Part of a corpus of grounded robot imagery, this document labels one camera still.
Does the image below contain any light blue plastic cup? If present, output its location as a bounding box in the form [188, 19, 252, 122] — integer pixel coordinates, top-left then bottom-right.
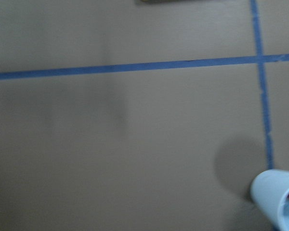
[250, 169, 289, 231]

